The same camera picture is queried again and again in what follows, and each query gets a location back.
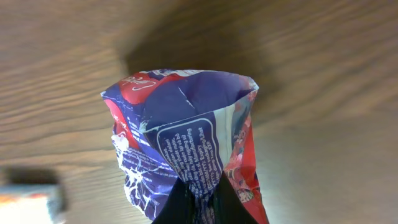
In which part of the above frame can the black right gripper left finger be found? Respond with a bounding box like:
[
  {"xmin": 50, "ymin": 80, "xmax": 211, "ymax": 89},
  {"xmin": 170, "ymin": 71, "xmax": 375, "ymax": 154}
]
[{"xmin": 152, "ymin": 179, "xmax": 195, "ymax": 224}]

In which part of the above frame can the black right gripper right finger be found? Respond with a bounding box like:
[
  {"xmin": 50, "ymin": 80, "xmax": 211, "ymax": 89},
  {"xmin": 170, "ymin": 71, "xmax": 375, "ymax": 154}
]
[{"xmin": 213, "ymin": 172, "xmax": 257, "ymax": 224}]

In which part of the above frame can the red purple snack pack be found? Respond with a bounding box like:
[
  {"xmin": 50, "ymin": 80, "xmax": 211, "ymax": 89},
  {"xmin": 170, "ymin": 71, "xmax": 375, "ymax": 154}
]
[{"xmin": 101, "ymin": 69, "xmax": 268, "ymax": 224}]

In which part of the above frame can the orange small snack box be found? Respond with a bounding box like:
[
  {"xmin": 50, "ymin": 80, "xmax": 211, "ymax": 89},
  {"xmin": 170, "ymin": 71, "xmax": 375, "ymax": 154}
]
[{"xmin": 1, "ymin": 184, "xmax": 66, "ymax": 224}]

